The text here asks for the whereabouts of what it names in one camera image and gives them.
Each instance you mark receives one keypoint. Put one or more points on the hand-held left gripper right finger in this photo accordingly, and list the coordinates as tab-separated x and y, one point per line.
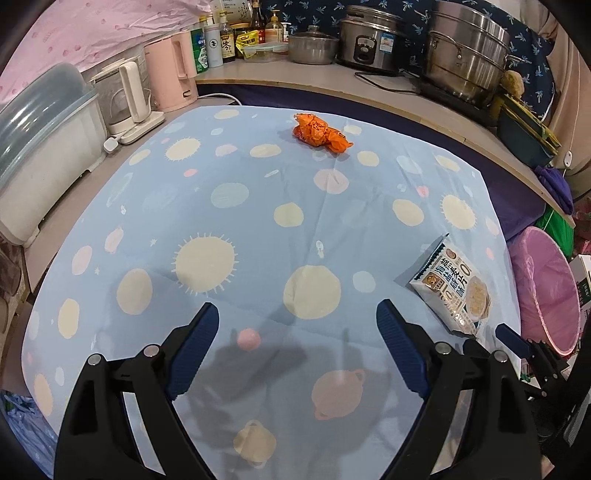
401	350

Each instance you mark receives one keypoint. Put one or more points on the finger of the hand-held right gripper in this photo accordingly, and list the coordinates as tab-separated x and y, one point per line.
507	332

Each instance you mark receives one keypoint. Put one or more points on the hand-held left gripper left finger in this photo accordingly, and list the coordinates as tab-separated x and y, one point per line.
194	355

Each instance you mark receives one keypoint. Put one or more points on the bin with purple liner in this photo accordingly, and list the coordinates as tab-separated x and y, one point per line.
545	286

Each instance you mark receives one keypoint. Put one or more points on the white teal snack packet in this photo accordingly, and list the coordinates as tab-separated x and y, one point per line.
455	290

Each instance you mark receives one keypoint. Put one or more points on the white printed box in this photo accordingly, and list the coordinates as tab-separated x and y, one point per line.
584	286

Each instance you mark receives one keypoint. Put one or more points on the green bag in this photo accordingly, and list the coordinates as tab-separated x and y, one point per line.
558	226

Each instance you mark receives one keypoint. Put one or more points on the blue planet print tablecloth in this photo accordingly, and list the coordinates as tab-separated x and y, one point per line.
231	221

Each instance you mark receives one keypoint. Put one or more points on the blue plastic bag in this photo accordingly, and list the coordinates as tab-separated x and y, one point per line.
23	429

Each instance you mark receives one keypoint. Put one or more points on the white power plug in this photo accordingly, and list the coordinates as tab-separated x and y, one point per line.
111	144

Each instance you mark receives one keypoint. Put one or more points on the orange crumpled wrapper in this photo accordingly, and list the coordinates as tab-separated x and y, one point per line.
321	134

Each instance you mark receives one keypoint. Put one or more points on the black induction cooker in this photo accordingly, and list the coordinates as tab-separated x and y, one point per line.
452	99

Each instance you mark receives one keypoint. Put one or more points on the loofah sponge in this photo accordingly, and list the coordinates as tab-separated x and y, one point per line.
513	83

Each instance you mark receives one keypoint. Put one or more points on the white box with grey lid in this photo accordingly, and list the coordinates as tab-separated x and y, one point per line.
46	152

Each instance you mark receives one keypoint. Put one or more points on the white glass kettle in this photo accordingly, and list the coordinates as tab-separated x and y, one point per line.
124	97

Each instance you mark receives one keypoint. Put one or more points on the large steel steamer pot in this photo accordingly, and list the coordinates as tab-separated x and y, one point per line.
466	50

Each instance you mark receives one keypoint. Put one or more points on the pink electric kettle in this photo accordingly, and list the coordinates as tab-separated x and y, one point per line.
168	69

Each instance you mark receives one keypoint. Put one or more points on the green white canister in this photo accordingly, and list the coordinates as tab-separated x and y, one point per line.
198	53

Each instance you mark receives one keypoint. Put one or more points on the white plastic bottle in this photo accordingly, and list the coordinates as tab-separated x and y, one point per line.
214	48

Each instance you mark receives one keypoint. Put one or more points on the beige cloth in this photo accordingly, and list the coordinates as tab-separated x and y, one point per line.
561	27

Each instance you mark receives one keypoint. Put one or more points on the clear food container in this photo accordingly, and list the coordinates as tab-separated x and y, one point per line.
265	53

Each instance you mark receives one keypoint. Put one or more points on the steel rice cooker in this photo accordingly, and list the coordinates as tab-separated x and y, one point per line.
371	41

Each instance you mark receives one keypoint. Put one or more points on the dark sauce bottle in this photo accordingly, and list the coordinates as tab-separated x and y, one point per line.
227	41

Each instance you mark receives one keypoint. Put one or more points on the yellow packet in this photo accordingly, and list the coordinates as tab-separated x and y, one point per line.
245	42

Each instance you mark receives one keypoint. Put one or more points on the small steel pot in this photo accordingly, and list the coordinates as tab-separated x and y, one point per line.
313	46

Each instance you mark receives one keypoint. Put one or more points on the brown glass bottle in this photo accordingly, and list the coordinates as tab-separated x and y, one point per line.
256	21

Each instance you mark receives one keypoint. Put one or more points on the pink dotted curtain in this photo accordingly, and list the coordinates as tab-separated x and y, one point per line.
69	37

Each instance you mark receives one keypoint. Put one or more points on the white carton box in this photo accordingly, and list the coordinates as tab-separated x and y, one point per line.
233	9

